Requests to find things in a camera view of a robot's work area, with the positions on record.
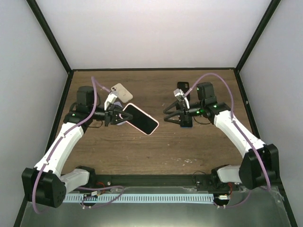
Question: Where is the lavender phone case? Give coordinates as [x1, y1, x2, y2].
[114, 102, 123, 108]

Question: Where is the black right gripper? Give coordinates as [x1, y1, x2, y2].
[163, 101, 204, 126]

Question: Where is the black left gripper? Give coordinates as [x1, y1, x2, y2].
[89, 105, 133, 127]

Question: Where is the blue smartphone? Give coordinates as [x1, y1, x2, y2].
[180, 119, 193, 128]

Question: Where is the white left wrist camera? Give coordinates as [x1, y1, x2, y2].
[104, 91, 118, 111]

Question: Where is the pink phone case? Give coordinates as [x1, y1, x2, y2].
[123, 103, 159, 136]

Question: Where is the black frame rail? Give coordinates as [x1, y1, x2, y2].
[30, 174, 281, 190]

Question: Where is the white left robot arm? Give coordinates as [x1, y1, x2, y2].
[22, 86, 132, 210]

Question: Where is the cream phone case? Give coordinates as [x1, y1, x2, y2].
[111, 83, 133, 104]

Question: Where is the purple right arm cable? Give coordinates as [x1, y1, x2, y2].
[184, 72, 272, 209]

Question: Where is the black phone case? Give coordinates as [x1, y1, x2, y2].
[177, 81, 190, 93]

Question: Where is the light blue slotted strip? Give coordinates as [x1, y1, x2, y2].
[63, 193, 214, 204]

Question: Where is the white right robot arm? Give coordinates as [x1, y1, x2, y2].
[163, 82, 280, 191]

